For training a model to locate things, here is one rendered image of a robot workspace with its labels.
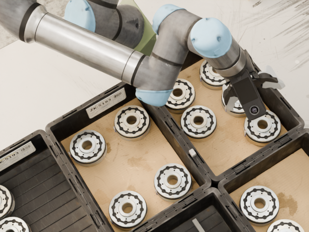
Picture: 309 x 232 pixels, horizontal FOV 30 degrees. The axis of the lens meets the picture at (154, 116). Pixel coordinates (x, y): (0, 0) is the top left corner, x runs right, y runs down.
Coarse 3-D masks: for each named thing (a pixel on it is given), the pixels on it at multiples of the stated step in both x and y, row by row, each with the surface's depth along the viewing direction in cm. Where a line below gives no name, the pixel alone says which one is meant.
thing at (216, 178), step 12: (276, 96) 158; (288, 108) 156; (168, 120) 158; (300, 120) 154; (180, 132) 155; (288, 132) 153; (192, 144) 154; (276, 144) 152; (252, 156) 151; (204, 168) 150; (216, 180) 148
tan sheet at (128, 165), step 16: (112, 112) 171; (96, 128) 169; (112, 128) 169; (64, 144) 168; (112, 144) 166; (128, 144) 166; (144, 144) 166; (160, 144) 165; (112, 160) 164; (128, 160) 164; (144, 160) 163; (160, 160) 163; (176, 160) 163; (96, 176) 162; (112, 176) 162; (128, 176) 162; (144, 176) 161; (192, 176) 160; (96, 192) 160; (112, 192) 160; (144, 192) 159; (128, 208) 157; (160, 208) 157; (112, 224) 156
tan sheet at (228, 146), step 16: (192, 80) 174; (176, 96) 172; (208, 96) 171; (224, 112) 168; (224, 128) 166; (240, 128) 165; (208, 144) 164; (224, 144) 164; (240, 144) 163; (208, 160) 162; (224, 160) 161; (240, 160) 161
